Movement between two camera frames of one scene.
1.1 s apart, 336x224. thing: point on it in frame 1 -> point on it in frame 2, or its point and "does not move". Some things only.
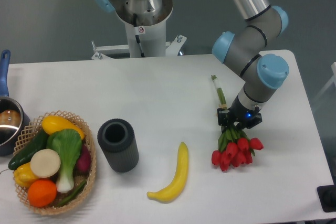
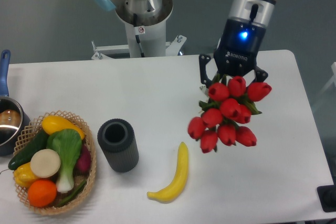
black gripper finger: (222, 118) -> (203, 59)
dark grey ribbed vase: (117, 138) does not move
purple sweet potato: (83, 167) does not move
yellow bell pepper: (23, 175) does not move
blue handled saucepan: (14, 124) does not move
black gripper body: (238, 113) -> (240, 42)
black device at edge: (327, 196) does not move
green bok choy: (67, 142) does not move
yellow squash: (53, 124) does not move
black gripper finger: (256, 119) -> (260, 75)
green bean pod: (74, 194) does not move
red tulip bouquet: (234, 148) -> (231, 102)
